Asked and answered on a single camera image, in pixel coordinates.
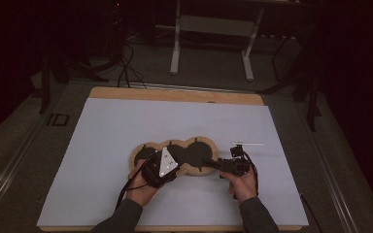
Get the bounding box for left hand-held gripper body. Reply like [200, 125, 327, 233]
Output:
[141, 147, 180, 189]

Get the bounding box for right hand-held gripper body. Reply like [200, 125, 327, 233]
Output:
[218, 140, 265, 179]

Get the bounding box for wooden lobed board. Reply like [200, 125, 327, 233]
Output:
[128, 135, 220, 178]

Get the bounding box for person's right hand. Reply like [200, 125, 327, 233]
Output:
[220, 167, 259, 205]

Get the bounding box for person's left hand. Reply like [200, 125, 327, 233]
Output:
[126, 158, 163, 208]

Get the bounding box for wooden table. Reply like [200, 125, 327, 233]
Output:
[39, 85, 305, 233]

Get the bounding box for metal floor strip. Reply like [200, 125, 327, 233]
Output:
[126, 82, 257, 95]

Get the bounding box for black metal stand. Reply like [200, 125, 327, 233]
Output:
[290, 32, 324, 133]

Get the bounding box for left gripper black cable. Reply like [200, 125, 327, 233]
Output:
[115, 161, 151, 211]

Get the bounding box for metal floor rail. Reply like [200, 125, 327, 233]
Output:
[296, 102, 361, 233]
[0, 96, 56, 225]

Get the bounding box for black floor cables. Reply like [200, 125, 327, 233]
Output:
[116, 41, 149, 89]

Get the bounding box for white metal table frame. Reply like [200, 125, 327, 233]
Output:
[169, 0, 267, 83]

